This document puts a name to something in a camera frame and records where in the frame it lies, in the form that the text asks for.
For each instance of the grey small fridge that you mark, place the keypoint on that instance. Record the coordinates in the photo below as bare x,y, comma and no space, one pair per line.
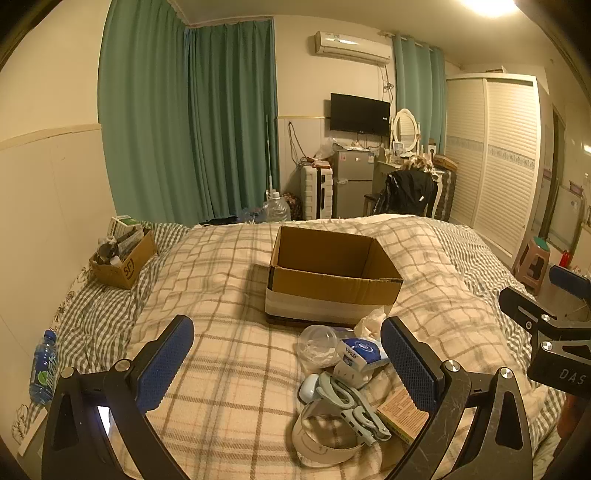
353,184

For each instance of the white tape roll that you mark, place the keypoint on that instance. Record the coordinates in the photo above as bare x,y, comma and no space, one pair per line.
323,438

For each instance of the dressing table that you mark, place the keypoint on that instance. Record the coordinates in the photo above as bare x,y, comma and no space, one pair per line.
445,189

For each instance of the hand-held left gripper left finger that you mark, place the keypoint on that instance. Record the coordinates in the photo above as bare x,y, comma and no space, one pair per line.
165,367

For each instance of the crumpled white tissue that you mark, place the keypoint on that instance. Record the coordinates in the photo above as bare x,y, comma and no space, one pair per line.
370,323

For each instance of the beige plaid blanket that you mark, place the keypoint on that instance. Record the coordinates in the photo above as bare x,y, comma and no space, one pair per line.
231,323

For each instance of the white pole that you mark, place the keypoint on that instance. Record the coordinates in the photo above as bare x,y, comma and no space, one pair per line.
269,157

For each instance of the grey plastic clips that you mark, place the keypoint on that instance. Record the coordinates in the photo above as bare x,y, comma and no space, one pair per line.
353,404

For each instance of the light blue round case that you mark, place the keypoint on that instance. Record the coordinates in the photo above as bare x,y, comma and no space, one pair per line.
308,388

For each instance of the green white packet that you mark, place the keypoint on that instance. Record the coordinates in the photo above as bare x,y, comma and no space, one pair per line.
122,226

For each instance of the person's right forearm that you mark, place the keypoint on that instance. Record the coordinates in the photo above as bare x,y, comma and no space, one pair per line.
573,415

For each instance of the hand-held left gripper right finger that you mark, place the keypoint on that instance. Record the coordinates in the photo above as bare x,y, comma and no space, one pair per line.
410,367

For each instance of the red bottle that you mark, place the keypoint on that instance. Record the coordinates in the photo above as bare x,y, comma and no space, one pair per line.
564,258

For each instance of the blue plastic water bottle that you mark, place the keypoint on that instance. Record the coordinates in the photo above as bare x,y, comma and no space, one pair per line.
44,371

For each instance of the small brown paper box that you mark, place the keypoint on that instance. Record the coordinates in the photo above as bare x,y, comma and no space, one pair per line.
401,413

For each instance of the white suitcase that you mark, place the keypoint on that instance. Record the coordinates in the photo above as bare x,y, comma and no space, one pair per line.
316,194

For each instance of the black jacket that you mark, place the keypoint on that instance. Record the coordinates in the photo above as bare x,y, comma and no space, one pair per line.
406,191

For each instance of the blue white tissue packet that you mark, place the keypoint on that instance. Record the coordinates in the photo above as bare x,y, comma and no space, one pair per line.
362,353

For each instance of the green curtain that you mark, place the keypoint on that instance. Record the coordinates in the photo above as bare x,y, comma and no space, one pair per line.
233,120
415,83
143,110

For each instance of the small cardboard box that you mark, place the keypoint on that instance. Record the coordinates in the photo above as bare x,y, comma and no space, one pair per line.
127,265

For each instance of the clear plastic cup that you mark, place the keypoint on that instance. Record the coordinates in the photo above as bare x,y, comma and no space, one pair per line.
317,347

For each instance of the large clear water jug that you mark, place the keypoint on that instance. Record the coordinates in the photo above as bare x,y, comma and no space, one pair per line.
276,208

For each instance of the large open cardboard box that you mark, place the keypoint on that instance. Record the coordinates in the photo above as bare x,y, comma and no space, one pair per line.
332,281

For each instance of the grey checked bed sheet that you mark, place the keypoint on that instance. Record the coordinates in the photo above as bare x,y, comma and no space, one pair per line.
101,307

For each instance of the black wall television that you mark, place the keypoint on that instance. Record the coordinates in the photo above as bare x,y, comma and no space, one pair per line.
360,114

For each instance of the plastic stool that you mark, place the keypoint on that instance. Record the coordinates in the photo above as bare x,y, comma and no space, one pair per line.
533,265

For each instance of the white air conditioner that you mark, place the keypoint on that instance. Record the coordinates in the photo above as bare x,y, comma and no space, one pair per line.
351,46

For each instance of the white oval mirror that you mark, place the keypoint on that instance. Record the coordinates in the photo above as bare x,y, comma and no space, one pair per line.
405,128

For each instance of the white louvred wardrobe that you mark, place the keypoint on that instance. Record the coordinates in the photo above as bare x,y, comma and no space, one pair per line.
501,161

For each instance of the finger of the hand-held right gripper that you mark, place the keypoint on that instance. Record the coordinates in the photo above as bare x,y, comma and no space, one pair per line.
570,279
524,307

